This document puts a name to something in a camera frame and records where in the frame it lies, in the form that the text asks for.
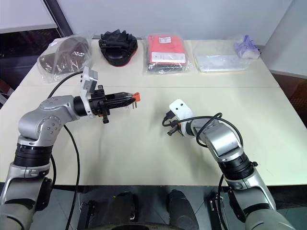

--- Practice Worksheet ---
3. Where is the red package in plastic bag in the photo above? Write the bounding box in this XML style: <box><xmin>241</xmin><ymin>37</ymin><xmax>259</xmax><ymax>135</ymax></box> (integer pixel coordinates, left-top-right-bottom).
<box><xmin>142</xmin><ymin>33</ymin><xmax>193</xmax><ymax>75</ymax></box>

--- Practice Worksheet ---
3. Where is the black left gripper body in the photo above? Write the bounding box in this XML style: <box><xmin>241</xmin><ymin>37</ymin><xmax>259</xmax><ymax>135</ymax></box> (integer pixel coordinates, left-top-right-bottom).
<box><xmin>90</xmin><ymin>84</ymin><xmax>116</xmax><ymax>125</ymax></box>

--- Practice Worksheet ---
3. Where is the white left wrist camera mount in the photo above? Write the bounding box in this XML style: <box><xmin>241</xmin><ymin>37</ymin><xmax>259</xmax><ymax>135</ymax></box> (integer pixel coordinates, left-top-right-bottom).
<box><xmin>79</xmin><ymin>66</ymin><xmax>99</xmax><ymax>119</ymax></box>

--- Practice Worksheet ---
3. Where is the white item in clear bag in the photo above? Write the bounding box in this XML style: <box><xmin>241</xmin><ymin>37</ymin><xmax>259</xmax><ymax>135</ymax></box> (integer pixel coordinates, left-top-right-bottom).
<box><xmin>193</xmin><ymin>39</ymin><xmax>253</xmax><ymax>73</ymax></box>

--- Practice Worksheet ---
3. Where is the black window frame post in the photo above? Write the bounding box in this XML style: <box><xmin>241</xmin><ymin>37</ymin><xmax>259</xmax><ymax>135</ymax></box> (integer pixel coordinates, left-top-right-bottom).
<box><xmin>44</xmin><ymin>0</ymin><xmax>73</xmax><ymax>38</ymax></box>

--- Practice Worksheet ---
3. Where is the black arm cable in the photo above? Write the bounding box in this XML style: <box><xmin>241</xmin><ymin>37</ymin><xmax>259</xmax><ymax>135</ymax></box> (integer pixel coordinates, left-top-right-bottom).
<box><xmin>162</xmin><ymin>111</ymin><xmax>243</xmax><ymax>147</ymax></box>
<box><xmin>47</xmin><ymin>71</ymin><xmax>83</xmax><ymax>230</ymax></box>

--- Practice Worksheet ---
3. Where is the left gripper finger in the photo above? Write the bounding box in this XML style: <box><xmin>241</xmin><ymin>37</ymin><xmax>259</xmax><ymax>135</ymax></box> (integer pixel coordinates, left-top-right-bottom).
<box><xmin>114</xmin><ymin>98</ymin><xmax>134</xmax><ymax>109</ymax></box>
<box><xmin>114</xmin><ymin>92</ymin><xmax>135</xmax><ymax>101</ymax></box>

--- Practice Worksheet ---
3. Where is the brown item in plastic bag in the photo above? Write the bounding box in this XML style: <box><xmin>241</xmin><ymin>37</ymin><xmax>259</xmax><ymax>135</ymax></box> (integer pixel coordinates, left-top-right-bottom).
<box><xmin>37</xmin><ymin>31</ymin><xmax>94</xmax><ymax>84</ymax></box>

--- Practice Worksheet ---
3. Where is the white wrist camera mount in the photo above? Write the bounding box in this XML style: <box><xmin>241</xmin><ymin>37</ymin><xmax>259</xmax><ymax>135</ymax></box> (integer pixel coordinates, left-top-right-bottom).
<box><xmin>168</xmin><ymin>98</ymin><xmax>194</xmax><ymax>138</ymax></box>
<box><xmin>79</xmin><ymin>66</ymin><xmax>99</xmax><ymax>119</ymax></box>

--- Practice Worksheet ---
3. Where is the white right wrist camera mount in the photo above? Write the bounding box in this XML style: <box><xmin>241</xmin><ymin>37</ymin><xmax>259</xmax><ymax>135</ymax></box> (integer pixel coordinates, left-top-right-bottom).
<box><xmin>168</xmin><ymin>98</ymin><xmax>194</xmax><ymax>138</ymax></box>

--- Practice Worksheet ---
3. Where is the dark rounded shape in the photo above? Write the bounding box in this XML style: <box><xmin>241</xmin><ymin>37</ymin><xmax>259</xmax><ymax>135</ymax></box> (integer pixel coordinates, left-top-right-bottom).
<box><xmin>167</xmin><ymin>188</ymin><xmax>200</xmax><ymax>230</ymax></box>

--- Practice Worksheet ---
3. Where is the black crumpled fabric item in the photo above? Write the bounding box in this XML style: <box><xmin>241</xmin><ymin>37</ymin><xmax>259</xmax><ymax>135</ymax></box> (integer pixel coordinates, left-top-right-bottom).
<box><xmin>98</xmin><ymin>28</ymin><xmax>140</xmax><ymax>69</ymax></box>

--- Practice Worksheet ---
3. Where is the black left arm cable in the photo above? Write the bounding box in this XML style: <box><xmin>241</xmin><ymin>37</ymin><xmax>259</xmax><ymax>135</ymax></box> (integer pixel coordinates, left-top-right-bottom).
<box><xmin>47</xmin><ymin>71</ymin><xmax>83</xmax><ymax>230</ymax></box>

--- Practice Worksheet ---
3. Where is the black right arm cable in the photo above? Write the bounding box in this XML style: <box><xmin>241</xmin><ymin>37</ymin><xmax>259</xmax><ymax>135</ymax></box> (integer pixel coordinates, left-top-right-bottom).
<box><xmin>162</xmin><ymin>111</ymin><xmax>243</xmax><ymax>147</ymax></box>

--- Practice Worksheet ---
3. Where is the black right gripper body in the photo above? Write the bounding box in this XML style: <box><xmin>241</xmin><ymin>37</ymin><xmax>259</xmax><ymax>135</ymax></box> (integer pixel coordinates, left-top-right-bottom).
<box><xmin>168</xmin><ymin>119</ymin><xmax>186</xmax><ymax>137</ymax></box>

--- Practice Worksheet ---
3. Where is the purple and white bundle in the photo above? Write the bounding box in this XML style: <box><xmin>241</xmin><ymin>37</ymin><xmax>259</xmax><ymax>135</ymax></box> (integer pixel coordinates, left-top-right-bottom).
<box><xmin>233</xmin><ymin>34</ymin><xmax>261</xmax><ymax>59</ymax></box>

